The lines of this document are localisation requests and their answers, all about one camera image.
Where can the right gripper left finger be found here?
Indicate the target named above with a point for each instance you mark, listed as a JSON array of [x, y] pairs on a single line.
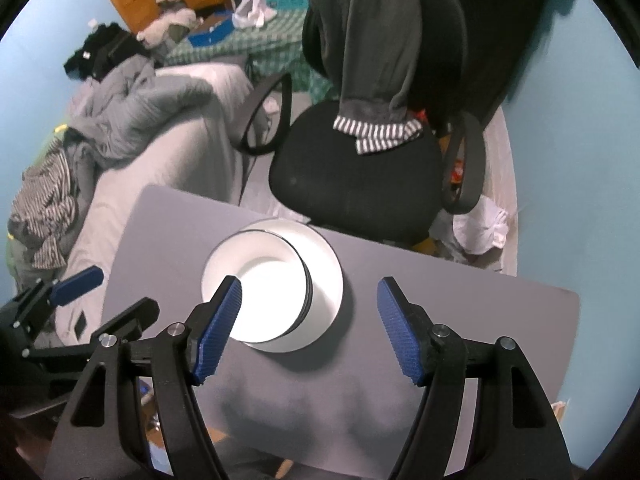
[[101, 433]]

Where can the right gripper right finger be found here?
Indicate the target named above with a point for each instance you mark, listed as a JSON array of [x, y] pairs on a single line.
[[515, 433]]

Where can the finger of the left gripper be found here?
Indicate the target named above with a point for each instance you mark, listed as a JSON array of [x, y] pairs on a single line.
[[69, 290], [131, 323]]

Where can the stack of white bowls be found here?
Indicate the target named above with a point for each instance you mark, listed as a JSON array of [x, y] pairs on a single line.
[[276, 284]]

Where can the white plate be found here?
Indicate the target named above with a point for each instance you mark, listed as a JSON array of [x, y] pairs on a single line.
[[327, 280]]

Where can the striped garment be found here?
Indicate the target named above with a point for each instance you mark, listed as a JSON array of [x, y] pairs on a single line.
[[45, 208]]

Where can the grey bed mattress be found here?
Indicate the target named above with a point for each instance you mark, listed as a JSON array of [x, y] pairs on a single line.
[[191, 153]]

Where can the grey duvet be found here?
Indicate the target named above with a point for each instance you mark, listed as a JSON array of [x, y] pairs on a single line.
[[126, 110]]

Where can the white tied trash bag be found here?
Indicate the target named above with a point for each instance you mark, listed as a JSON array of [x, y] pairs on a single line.
[[484, 228]]

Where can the black office chair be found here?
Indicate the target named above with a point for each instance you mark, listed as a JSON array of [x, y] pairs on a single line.
[[393, 195]]

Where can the blue box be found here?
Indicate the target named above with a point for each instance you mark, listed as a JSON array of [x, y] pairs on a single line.
[[214, 29]]

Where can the green checkered tablecloth table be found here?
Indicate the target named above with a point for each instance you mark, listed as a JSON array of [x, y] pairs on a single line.
[[275, 48]]

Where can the white plastic bag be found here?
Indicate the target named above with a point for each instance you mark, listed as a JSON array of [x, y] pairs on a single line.
[[253, 14]]

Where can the dark grey hoodie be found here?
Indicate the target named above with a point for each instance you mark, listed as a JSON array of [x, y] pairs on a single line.
[[370, 50]]

